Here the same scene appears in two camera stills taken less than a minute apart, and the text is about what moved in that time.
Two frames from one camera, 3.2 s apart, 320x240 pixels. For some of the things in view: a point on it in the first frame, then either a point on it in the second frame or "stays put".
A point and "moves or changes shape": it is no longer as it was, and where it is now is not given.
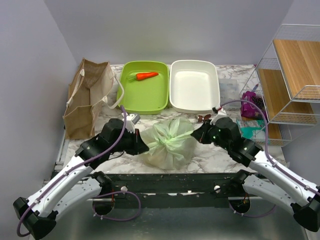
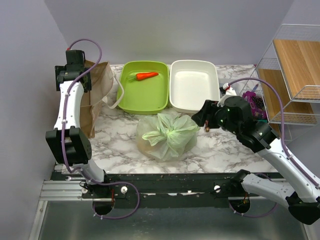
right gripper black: [201, 134] to [211, 108]
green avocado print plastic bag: [172, 144] moves or changes shape
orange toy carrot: [140, 76] stays put
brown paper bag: [90, 84] stays put
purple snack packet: [249, 111] stays put
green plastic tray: [146, 84] stays put
